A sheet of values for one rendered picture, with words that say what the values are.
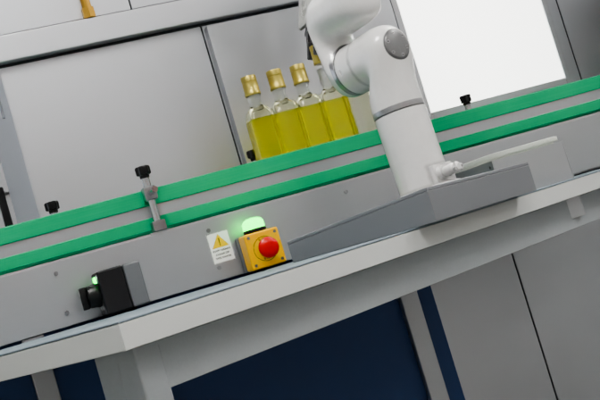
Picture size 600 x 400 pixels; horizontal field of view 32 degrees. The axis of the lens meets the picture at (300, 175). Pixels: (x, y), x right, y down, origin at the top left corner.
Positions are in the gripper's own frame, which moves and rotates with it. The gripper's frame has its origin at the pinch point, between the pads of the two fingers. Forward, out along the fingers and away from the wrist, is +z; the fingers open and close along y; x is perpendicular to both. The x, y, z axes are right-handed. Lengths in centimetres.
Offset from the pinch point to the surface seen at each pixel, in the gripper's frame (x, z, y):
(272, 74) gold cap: -11.0, 6.8, 1.6
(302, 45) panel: 0.5, -4.2, -12.3
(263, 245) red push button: -21, 46, 26
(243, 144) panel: -14.6, 19.7, -12.0
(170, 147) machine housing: -30.8, 20.2, -14.8
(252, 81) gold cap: -15.6, 8.5, 1.5
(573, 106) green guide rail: 62, 12, 3
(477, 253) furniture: 11, 50, 50
